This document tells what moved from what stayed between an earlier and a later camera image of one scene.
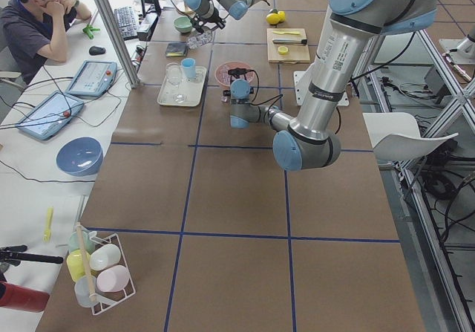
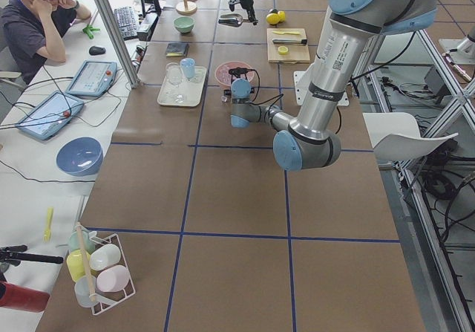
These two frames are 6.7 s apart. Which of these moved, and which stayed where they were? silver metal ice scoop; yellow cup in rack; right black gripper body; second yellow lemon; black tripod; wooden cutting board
Moved: silver metal ice scoop; right black gripper body
Stayed: second yellow lemon; wooden cutting board; black tripod; yellow cup in rack
